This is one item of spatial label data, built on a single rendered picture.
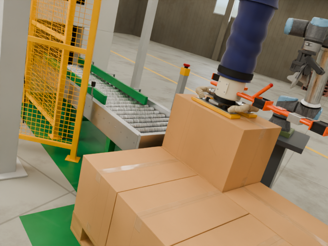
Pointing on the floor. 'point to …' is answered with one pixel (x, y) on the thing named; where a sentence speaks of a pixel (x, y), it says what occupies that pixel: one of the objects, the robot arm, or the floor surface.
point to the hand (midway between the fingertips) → (298, 89)
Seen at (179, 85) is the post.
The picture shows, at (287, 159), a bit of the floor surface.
